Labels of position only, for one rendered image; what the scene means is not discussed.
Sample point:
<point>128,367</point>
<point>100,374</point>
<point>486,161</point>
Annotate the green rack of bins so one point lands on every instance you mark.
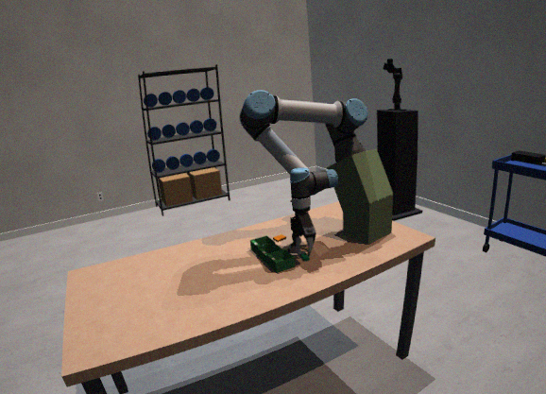
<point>279,260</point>

